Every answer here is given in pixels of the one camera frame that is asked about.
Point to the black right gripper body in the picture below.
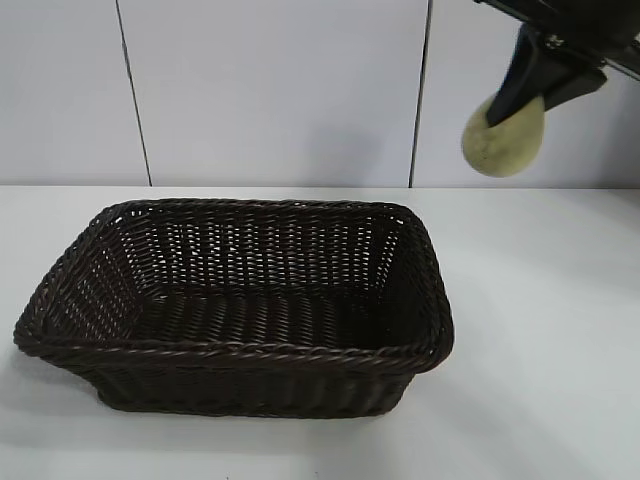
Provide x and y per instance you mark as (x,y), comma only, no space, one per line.
(590,25)

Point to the dark brown wicker basket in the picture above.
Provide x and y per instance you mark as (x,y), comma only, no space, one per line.
(250,310)

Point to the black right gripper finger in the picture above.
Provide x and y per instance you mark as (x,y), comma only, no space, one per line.
(530,75)

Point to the pale yellow egg yolk pastry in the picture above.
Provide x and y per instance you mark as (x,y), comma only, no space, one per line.
(500,150)

